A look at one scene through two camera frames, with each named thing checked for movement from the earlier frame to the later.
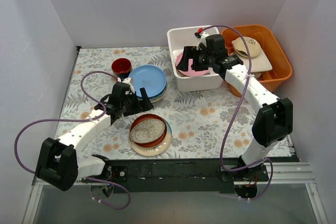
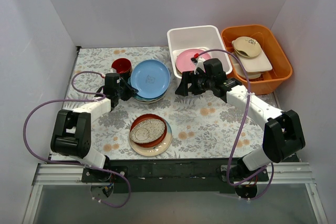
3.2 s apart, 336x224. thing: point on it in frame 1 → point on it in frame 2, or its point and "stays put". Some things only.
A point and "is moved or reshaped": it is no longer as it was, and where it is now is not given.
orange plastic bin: (282, 68) stays put
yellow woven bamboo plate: (180, 74) stays put
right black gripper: (195, 59) → (188, 82)
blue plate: (151, 78) is moved or reshaped
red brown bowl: (152, 143) stays put
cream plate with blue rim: (156, 150) stays put
